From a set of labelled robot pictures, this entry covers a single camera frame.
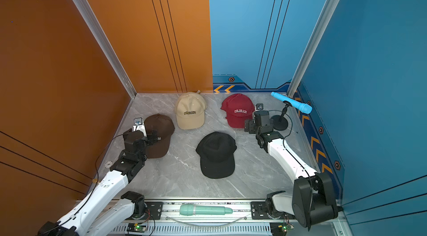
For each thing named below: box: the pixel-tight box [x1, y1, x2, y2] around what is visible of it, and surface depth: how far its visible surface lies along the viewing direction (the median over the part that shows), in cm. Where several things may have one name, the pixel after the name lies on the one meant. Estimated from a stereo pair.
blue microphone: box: [270, 91, 313, 115], surface depth 84 cm
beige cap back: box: [175, 90, 207, 130], surface depth 104 cm
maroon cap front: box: [220, 93, 256, 129], surface depth 107 cm
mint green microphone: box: [179, 204, 233, 216], surface depth 73 cm
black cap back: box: [195, 131, 237, 179], surface depth 88 cm
